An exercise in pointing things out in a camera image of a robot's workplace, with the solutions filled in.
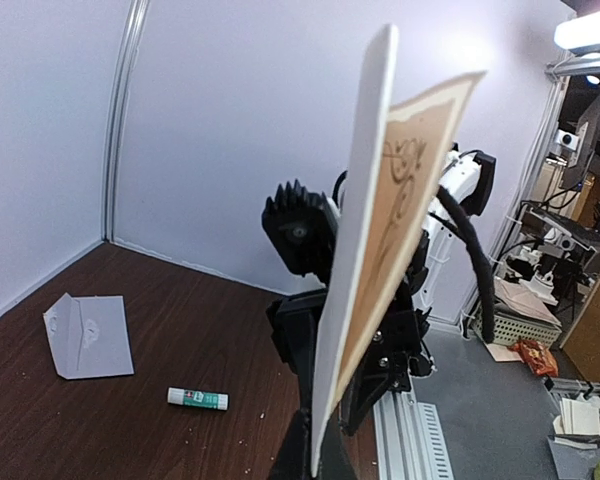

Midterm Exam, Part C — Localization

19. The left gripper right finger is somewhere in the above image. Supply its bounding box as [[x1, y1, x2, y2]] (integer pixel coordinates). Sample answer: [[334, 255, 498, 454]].
[[317, 411, 357, 480]]

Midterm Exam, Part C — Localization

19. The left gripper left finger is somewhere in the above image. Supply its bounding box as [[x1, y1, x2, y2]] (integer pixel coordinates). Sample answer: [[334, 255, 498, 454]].
[[269, 408, 312, 480]]

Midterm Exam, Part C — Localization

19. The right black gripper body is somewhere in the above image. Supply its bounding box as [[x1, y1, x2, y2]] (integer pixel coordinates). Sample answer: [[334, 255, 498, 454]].
[[265, 289, 431, 436]]

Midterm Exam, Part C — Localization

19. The white letter sheet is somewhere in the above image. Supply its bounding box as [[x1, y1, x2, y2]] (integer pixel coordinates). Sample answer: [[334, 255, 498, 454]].
[[310, 24, 485, 475]]

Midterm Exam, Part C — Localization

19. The grey envelope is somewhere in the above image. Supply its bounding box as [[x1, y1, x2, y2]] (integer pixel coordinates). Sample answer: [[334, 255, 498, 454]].
[[43, 293, 134, 380]]

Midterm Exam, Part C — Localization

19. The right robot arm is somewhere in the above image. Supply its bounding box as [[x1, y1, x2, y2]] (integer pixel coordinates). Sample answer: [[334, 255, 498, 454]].
[[262, 182, 462, 436]]

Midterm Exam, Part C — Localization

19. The white green glue stick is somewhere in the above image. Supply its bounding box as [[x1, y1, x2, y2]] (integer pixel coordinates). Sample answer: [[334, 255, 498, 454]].
[[167, 387, 229, 411]]

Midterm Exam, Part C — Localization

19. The front aluminium rail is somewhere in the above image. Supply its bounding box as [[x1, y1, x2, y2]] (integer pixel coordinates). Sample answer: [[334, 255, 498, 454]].
[[373, 392, 454, 480]]

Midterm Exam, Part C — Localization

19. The right black cable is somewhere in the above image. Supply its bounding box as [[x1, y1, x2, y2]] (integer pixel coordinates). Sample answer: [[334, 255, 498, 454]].
[[437, 187, 497, 344]]

